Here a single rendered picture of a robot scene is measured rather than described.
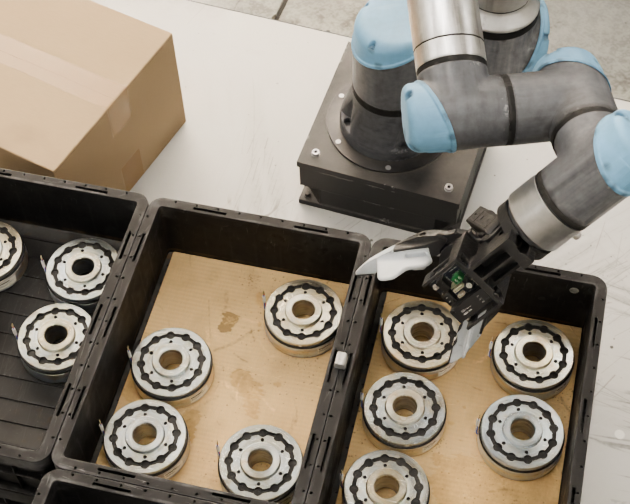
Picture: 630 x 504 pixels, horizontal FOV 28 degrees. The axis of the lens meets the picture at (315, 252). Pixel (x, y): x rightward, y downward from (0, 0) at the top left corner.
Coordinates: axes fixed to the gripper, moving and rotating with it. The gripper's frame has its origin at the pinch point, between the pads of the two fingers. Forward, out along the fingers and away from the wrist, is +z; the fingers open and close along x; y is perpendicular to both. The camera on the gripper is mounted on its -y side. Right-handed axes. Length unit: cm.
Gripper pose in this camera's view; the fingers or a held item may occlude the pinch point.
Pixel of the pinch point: (403, 315)
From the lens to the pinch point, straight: 143.5
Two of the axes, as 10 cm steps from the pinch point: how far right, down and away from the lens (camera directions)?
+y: -2.7, 4.9, -8.3
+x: 7.2, 6.8, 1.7
